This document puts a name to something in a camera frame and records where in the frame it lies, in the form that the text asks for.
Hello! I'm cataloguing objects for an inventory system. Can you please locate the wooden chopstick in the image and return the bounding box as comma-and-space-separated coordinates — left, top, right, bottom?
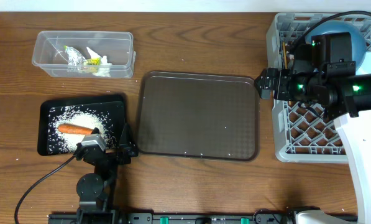
282, 41, 288, 69

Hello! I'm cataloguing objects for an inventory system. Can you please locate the white rice pile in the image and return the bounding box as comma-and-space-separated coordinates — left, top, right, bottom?
46, 103, 122, 155

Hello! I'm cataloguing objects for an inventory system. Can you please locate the orange carrot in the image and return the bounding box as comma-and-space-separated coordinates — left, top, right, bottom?
58, 124, 93, 135

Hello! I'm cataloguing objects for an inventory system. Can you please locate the white tissue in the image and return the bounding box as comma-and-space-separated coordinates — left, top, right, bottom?
86, 47, 112, 78

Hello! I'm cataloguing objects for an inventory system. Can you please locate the green snack wrapper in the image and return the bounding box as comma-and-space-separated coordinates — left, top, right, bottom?
81, 58, 101, 73

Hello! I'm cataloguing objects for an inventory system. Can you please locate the foil wrapper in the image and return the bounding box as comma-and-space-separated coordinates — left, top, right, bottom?
64, 45, 86, 72

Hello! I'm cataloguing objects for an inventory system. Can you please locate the dark blue plate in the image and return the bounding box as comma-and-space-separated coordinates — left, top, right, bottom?
305, 20, 366, 70

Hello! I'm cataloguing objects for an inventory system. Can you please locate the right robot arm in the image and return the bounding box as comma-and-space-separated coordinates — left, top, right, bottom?
254, 32, 371, 223

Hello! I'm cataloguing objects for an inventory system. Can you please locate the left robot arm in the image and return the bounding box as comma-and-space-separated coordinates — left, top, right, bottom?
73, 123, 139, 212

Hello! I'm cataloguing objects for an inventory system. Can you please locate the black waste tray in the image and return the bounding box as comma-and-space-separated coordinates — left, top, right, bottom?
37, 95, 126, 156

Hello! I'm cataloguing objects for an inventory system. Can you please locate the grey dishwasher rack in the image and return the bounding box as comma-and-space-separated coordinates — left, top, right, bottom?
266, 12, 371, 164

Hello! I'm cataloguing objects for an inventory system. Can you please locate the brown serving tray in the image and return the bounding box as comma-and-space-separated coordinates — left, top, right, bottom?
136, 71, 260, 162

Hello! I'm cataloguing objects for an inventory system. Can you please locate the clear plastic bin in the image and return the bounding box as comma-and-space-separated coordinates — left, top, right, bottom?
32, 30, 136, 78

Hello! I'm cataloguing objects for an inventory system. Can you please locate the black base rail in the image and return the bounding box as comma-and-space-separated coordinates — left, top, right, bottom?
47, 208, 360, 224

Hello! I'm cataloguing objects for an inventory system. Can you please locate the right black cable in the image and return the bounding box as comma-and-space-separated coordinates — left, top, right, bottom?
292, 9, 371, 50

